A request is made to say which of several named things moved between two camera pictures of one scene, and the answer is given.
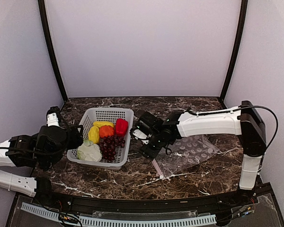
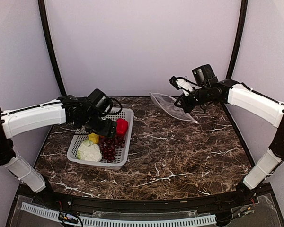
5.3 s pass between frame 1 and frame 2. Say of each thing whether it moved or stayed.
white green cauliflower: stayed
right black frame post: stayed
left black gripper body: moved
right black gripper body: moved
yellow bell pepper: stayed
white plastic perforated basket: stayed
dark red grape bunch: stayed
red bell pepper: stayed
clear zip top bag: moved
